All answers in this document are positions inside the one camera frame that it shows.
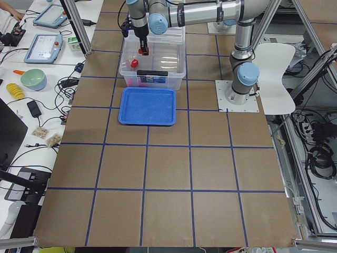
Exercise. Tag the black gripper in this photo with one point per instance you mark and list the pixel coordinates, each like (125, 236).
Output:
(139, 31)

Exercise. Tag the black box latch handle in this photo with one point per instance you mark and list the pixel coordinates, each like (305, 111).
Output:
(151, 72)

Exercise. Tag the white plastic chair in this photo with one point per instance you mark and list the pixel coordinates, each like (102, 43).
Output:
(272, 59)

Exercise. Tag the near teach pendant tablet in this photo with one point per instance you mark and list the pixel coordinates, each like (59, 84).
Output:
(44, 49)

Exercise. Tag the teach pendant tablet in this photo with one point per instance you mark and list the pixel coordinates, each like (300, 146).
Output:
(44, 49)
(52, 17)

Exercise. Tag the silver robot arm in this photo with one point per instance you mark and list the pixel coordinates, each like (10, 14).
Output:
(157, 16)

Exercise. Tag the aluminium frame post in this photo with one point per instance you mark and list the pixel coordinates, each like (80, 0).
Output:
(77, 25)

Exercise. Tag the toy carrot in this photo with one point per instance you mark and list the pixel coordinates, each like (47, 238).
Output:
(19, 72)

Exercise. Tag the red block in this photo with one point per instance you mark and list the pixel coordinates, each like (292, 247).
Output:
(143, 51)
(134, 63)

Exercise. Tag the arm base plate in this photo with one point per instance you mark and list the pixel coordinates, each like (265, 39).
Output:
(221, 28)
(229, 101)

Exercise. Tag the yellow toy corn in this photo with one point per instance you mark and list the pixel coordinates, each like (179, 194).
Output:
(15, 91)

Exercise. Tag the clear plastic storage box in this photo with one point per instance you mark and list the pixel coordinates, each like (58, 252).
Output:
(162, 57)

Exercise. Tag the blue plastic tray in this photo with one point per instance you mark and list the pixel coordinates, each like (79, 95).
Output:
(147, 106)

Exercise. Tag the green bowl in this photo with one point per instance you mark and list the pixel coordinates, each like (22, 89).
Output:
(34, 79)

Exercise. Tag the far teach pendant tablet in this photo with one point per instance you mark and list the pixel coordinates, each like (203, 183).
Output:
(52, 17)

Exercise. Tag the green white carton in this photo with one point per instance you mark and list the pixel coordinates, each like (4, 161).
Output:
(73, 44)

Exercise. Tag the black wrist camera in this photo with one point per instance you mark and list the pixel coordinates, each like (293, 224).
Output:
(126, 27)

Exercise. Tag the clear plastic box lid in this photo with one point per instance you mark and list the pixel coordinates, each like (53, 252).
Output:
(173, 35)

